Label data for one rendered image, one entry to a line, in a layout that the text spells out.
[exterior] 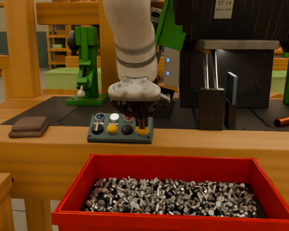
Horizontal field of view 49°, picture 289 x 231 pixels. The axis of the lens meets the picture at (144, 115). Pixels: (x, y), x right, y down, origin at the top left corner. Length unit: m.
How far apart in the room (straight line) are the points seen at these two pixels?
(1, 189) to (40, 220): 0.94
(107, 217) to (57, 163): 0.38
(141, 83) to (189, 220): 0.25
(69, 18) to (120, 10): 0.98
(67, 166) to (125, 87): 0.30
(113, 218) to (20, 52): 1.09
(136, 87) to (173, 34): 0.40
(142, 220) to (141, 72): 0.26
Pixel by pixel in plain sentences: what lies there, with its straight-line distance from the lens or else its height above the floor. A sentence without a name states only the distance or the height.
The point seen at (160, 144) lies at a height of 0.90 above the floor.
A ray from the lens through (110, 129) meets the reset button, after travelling 0.73.
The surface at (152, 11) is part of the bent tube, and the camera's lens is 1.00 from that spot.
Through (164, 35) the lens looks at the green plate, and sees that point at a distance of 0.92.
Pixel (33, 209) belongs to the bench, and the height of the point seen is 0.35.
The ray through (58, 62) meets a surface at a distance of 11.17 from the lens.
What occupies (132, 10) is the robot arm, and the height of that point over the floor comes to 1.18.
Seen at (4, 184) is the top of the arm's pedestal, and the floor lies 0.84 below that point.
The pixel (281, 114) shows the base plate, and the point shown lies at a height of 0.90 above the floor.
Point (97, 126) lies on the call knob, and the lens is 0.74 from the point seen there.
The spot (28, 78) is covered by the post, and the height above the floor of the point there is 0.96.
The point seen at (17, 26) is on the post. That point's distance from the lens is 1.42.
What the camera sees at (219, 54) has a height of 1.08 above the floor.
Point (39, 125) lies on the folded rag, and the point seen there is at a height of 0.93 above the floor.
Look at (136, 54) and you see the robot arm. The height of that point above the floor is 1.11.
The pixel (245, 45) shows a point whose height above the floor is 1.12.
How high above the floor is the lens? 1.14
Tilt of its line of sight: 14 degrees down
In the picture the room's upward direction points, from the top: straight up
